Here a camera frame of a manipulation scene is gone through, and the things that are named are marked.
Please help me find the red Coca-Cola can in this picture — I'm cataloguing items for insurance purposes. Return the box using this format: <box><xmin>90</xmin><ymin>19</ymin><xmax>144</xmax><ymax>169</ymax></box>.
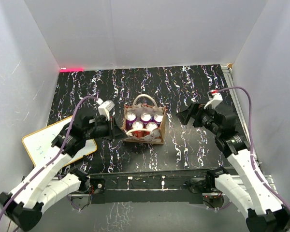
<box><xmin>132</xmin><ymin>120</ymin><xmax>144</xmax><ymax>138</ymax></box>
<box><xmin>146</xmin><ymin>122</ymin><xmax>158</xmax><ymax>131</ymax></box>

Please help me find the purple fanta can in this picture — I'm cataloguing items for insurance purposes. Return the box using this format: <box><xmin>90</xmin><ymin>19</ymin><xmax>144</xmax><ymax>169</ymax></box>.
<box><xmin>153</xmin><ymin>113</ymin><xmax>164</xmax><ymax>127</ymax></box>
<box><xmin>140</xmin><ymin>112</ymin><xmax>152</xmax><ymax>126</ymax></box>
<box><xmin>125</xmin><ymin>112</ymin><xmax>137</xmax><ymax>130</ymax></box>

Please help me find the pink tape strip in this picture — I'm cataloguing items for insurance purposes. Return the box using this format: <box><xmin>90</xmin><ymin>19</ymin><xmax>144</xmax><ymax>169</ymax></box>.
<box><xmin>59</xmin><ymin>68</ymin><xmax>84</xmax><ymax>73</ymax></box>

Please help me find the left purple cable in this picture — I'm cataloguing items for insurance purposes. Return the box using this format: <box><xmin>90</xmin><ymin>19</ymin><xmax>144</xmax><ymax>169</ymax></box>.
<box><xmin>0</xmin><ymin>95</ymin><xmax>102</xmax><ymax>232</ymax></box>

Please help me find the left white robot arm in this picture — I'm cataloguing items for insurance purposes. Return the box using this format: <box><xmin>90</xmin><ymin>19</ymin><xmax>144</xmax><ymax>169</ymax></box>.
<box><xmin>0</xmin><ymin>116</ymin><xmax>127</xmax><ymax>232</ymax></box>

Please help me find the purple Fanta can left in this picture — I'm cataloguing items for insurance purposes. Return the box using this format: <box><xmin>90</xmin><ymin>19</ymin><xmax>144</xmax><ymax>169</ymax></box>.
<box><xmin>125</xmin><ymin>112</ymin><xmax>137</xmax><ymax>130</ymax></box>

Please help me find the yellow-framed whiteboard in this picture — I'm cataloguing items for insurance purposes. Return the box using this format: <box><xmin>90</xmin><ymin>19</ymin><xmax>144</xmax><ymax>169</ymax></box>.
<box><xmin>22</xmin><ymin>116</ymin><xmax>97</xmax><ymax>167</ymax></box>

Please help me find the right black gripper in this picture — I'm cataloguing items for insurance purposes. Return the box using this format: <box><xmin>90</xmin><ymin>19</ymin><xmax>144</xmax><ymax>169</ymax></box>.
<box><xmin>175</xmin><ymin>101</ymin><xmax>221</xmax><ymax>135</ymax></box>

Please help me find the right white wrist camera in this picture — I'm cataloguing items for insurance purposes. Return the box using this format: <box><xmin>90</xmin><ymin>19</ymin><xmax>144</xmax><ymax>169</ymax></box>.
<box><xmin>204</xmin><ymin>90</ymin><xmax>223</xmax><ymax>109</ymax></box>

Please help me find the purple Fanta can right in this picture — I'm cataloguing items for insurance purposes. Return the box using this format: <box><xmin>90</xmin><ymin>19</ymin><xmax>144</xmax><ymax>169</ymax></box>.
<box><xmin>153</xmin><ymin>113</ymin><xmax>164</xmax><ymax>127</ymax></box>

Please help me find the burlap canvas tote bag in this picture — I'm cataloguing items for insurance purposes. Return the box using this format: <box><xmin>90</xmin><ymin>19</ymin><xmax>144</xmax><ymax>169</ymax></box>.
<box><xmin>122</xmin><ymin>94</ymin><xmax>166</xmax><ymax>145</ymax></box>

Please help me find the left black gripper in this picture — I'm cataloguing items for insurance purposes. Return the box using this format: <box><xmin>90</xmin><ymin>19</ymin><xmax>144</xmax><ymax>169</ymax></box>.
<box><xmin>84</xmin><ymin>116</ymin><xmax>128</xmax><ymax>143</ymax></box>

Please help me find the purple Fanta can middle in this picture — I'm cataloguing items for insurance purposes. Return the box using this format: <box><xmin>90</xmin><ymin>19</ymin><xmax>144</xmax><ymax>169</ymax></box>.
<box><xmin>140</xmin><ymin>112</ymin><xmax>152</xmax><ymax>126</ymax></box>

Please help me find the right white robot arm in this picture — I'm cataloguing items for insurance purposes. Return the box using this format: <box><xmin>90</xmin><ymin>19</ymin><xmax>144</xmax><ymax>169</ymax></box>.
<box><xmin>176</xmin><ymin>103</ymin><xmax>290</xmax><ymax>232</ymax></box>

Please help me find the aluminium frame rail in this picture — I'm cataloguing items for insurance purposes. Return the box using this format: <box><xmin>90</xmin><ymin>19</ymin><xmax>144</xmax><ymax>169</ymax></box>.
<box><xmin>220</xmin><ymin>64</ymin><xmax>277</xmax><ymax>193</ymax></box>

